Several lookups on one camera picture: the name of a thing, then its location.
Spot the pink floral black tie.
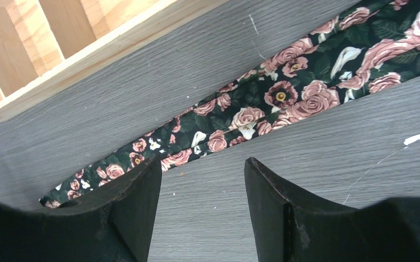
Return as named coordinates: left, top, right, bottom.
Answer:
left=39, top=1, right=420, bottom=208

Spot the wooden compartment tray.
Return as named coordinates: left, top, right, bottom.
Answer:
left=0, top=1, right=222, bottom=123

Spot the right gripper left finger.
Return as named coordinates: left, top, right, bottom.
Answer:
left=0, top=158, right=162, bottom=261

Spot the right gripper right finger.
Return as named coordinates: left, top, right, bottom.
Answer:
left=244, top=157, right=420, bottom=261

